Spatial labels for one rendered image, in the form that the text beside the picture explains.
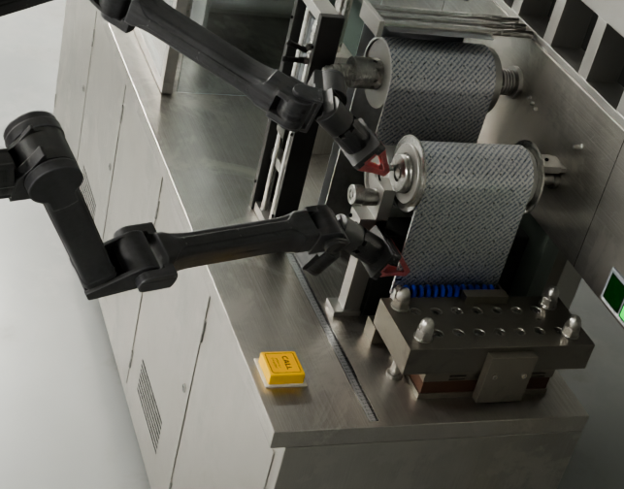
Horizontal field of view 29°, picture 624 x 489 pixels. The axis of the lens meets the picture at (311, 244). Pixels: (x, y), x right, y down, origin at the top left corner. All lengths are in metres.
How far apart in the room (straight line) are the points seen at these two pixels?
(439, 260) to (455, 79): 0.37
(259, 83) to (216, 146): 0.84
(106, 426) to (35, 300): 0.60
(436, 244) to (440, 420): 0.34
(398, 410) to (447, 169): 0.46
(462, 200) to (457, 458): 0.50
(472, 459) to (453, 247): 0.41
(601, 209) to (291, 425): 0.71
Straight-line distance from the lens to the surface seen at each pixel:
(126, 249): 2.00
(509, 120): 2.65
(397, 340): 2.28
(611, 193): 2.33
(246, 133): 3.09
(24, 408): 3.50
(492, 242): 2.43
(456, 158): 2.32
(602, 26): 2.41
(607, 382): 4.24
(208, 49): 2.20
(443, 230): 2.36
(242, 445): 2.43
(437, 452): 2.36
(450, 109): 2.51
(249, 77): 2.19
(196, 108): 3.17
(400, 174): 2.31
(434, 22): 2.52
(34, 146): 1.66
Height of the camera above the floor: 2.31
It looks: 31 degrees down
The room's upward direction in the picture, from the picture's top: 14 degrees clockwise
